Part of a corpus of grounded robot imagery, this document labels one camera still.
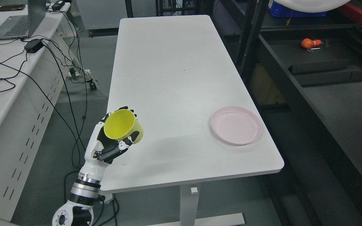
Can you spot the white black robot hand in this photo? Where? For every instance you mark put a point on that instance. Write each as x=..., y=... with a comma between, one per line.
x=101, y=151

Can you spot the yellow plastic cup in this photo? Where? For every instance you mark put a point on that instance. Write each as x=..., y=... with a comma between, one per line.
x=121, y=124

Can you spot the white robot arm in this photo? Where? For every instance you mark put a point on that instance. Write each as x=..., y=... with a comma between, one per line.
x=77, y=211

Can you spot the dark grey metal shelf rack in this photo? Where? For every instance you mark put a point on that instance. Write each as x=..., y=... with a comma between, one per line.
x=310, y=101

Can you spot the orange toy on shelf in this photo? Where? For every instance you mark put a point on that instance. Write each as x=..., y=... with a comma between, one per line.
x=309, y=44

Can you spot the white power strip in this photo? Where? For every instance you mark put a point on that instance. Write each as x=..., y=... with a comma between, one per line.
x=76, y=74

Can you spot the white side desk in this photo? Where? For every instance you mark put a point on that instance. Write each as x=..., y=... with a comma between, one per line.
x=30, y=84

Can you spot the black power adapter brick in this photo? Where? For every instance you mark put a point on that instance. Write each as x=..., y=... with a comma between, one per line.
x=33, y=46

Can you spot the pink plastic plate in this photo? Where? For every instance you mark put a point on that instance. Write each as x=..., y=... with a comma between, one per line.
x=236, y=125

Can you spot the grey laptop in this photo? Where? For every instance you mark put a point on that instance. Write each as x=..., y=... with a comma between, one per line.
x=23, y=26

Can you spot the black charger on desk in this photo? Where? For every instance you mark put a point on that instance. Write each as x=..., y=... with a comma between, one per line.
x=58, y=5

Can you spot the black smartphone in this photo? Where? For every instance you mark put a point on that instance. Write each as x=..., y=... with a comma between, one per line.
x=16, y=7

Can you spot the blue plastic crate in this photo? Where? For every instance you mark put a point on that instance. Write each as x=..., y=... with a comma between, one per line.
x=279, y=11

